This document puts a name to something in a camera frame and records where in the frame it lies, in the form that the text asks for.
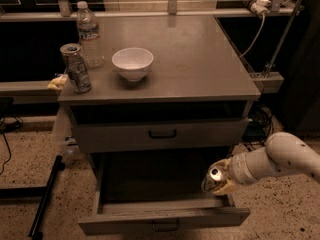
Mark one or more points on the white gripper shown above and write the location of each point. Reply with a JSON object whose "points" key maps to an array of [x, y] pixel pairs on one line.
{"points": [[238, 173]]}

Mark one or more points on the green white 7up can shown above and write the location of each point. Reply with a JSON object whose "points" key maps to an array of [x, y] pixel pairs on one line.
{"points": [[214, 179]]}

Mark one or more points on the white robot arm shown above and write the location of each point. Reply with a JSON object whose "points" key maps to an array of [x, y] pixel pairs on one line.
{"points": [[283, 154]]}

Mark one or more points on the open grey middle drawer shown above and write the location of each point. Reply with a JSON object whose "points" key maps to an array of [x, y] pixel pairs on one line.
{"points": [[157, 191]]}

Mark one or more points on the grey drawer cabinet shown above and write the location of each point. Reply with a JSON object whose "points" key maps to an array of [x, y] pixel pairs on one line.
{"points": [[195, 75]]}

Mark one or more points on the grey top drawer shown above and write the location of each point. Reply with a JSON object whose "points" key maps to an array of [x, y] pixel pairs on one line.
{"points": [[99, 138]]}

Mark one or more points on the silver energy drink can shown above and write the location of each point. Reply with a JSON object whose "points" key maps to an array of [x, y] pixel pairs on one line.
{"points": [[75, 67]]}

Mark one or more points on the white ceramic bowl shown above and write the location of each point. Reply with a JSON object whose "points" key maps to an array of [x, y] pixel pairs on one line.
{"points": [[133, 64]]}

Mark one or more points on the black metal stand leg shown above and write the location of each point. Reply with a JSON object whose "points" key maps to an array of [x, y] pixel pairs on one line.
{"points": [[35, 233]]}

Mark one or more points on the clear plastic water bottle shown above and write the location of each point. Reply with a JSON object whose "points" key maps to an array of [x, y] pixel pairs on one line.
{"points": [[89, 35]]}

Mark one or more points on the metal rail frame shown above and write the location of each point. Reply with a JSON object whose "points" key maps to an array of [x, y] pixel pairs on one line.
{"points": [[58, 10]]}

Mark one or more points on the white power plug with cable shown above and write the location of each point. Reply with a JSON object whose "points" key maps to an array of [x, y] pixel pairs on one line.
{"points": [[259, 8]]}

